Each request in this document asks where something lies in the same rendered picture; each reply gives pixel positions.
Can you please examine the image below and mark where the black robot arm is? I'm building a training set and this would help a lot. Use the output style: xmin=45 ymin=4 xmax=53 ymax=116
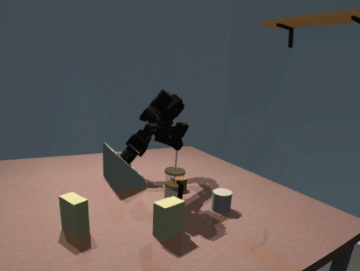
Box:
xmin=117 ymin=89 xmax=184 ymax=167

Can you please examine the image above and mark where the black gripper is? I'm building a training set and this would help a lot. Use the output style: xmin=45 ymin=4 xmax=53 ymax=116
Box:
xmin=142 ymin=113 xmax=189 ymax=148

